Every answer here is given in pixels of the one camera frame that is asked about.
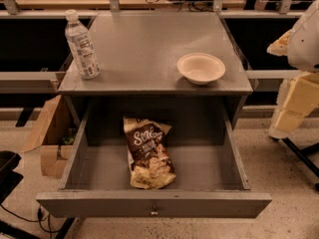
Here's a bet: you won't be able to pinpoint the grey open top drawer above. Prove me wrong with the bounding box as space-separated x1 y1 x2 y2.
37 101 271 218

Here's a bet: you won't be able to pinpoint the black cables on floor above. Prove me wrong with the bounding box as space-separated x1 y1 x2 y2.
0 203 68 235

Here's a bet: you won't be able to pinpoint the black cables on desk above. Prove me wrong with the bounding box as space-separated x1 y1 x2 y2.
145 0 215 13

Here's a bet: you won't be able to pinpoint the brown cardboard box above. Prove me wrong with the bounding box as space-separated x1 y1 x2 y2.
22 95 78 177

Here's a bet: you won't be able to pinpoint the white paper bowl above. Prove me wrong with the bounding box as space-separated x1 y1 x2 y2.
176 53 225 85

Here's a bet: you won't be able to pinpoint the clear plastic water bottle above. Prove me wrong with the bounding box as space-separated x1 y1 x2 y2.
65 9 100 79

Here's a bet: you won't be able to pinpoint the black stand leg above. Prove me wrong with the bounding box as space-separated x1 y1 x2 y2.
282 138 319 177

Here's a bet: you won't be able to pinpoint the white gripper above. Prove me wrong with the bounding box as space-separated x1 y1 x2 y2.
266 0 319 138

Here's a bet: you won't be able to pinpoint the grey cabinet counter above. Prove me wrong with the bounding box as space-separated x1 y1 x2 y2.
57 11 254 128

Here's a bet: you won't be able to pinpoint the brown chip bag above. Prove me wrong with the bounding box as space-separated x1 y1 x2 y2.
123 118 175 189

